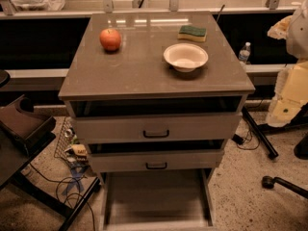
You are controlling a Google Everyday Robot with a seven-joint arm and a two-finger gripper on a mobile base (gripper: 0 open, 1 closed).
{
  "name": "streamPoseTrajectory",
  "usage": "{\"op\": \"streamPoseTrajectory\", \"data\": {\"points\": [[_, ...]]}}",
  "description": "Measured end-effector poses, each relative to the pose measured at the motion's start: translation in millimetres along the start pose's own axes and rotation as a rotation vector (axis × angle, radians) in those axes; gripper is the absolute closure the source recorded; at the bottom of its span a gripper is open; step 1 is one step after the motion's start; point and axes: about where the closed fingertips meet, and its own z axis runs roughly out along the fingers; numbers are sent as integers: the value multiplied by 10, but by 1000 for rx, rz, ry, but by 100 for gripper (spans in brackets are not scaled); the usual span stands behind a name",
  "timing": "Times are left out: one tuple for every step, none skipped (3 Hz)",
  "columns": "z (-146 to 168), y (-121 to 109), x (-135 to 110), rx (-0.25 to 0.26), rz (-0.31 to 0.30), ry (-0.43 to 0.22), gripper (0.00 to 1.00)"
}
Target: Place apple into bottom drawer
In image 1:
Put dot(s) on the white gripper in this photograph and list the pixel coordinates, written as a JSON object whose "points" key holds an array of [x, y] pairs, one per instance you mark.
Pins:
{"points": [[298, 36]]}

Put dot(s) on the wire mesh basket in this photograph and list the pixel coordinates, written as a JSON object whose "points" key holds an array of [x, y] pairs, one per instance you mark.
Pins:
{"points": [[64, 139]]}

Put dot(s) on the black chair leg caster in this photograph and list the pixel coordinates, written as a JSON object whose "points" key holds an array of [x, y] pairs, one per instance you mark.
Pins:
{"points": [[269, 183]]}

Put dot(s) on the grey drawer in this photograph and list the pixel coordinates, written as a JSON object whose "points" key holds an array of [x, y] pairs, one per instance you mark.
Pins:
{"points": [[157, 160], [139, 128]]}

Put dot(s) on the black metal stand leg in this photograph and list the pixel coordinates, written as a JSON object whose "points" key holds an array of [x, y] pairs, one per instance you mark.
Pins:
{"points": [[273, 154]]}

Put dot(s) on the open bottom drawer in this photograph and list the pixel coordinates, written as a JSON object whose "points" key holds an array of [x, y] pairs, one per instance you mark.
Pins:
{"points": [[158, 200]]}

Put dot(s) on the middle grey drawer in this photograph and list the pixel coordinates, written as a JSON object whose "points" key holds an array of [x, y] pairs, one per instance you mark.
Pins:
{"points": [[157, 160]]}

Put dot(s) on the dark brown side table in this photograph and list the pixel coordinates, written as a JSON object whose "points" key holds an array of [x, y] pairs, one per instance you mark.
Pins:
{"points": [[24, 134]]}

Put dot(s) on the grey drawer cabinet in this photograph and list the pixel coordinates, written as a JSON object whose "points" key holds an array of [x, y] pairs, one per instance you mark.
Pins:
{"points": [[135, 80]]}

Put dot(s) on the clear water bottle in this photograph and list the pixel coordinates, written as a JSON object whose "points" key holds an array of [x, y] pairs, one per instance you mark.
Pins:
{"points": [[245, 53]]}

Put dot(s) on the red apple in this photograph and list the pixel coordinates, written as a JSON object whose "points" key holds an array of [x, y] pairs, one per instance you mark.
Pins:
{"points": [[110, 39]]}

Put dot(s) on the white bowl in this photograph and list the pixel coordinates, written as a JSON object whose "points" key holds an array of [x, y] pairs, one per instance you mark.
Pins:
{"points": [[185, 57]]}

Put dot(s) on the top grey drawer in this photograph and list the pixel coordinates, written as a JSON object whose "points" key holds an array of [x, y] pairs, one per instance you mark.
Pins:
{"points": [[139, 128]]}

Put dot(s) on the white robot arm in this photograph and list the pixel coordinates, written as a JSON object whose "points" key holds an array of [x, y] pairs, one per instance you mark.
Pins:
{"points": [[294, 30]]}

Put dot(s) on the green yellow sponge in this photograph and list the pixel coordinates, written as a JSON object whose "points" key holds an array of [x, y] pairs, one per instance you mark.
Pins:
{"points": [[192, 33]]}

